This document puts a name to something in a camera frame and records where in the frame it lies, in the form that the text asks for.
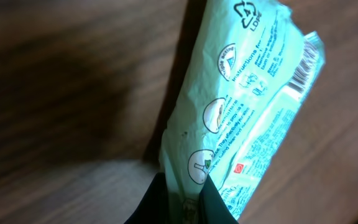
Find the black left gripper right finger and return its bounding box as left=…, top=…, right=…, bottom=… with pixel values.
left=198, top=175, right=238, bottom=224

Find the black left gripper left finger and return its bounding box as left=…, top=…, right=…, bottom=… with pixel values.
left=124, top=172, right=168, bottom=224

